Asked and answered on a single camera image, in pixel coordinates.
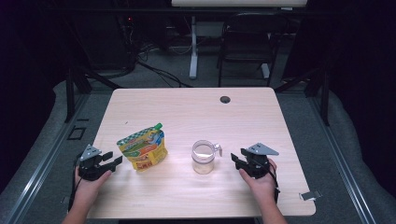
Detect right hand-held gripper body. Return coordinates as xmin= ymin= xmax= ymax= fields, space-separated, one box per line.
xmin=240 ymin=142 xmax=280 ymax=180

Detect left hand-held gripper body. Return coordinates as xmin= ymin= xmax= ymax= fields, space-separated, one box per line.
xmin=77 ymin=144 xmax=110 ymax=182

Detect yellow spout pouch green cap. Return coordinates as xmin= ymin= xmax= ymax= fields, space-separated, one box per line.
xmin=116 ymin=122 xmax=169 ymax=173

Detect clear glass jar hinged lid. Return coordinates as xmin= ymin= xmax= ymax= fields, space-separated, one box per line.
xmin=191 ymin=139 xmax=223 ymax=175

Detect person's left hand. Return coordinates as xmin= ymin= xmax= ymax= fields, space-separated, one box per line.
xmin=74 ymin=166 xmax=113 ymax=207

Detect person's right hand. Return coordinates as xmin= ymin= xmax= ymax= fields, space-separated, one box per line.
xmin=238 ymin=158 xmax=278 ymax=206

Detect black metal stand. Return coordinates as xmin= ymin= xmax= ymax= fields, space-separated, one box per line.
xmin=274 ymin=68 xmax=331 ymax=127
xmin=64 ymin=66 xmax=123 ymax=124

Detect black computer tower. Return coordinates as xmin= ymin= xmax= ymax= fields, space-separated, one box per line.
xmin=74 ymin=12 xmax=134 ymax=71

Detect white desk leg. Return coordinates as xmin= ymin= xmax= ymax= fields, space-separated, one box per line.
xmin=189 ymin=15 xmax=199 ymax=80

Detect white desk top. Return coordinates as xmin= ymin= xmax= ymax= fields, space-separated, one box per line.
xmin=171 ymin=0 xmax=308 ymax=7

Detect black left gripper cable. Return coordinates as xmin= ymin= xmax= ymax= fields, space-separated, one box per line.
xmin=67 ymin=157 xmax=83 ymax=213

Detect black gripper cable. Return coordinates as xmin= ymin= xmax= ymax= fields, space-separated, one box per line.
xmin=268 ymin=161 xmax=281 ymax=203
xmin=67 ymin=157 xmax=83 ymax=213

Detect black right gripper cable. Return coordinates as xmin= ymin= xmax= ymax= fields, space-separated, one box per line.
xmin=268 ymin=161 xmax=281 ymax=203

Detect aluminium floor rail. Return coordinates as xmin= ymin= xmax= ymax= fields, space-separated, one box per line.
xmin=307 ymin=92 xmax=378 ymax=224
xmin=3 ymin=92 xmax=92 ymax=224

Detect black floor cables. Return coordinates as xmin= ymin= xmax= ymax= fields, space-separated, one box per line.
xmin=134 ymin=43 xmax=194 ymax=89

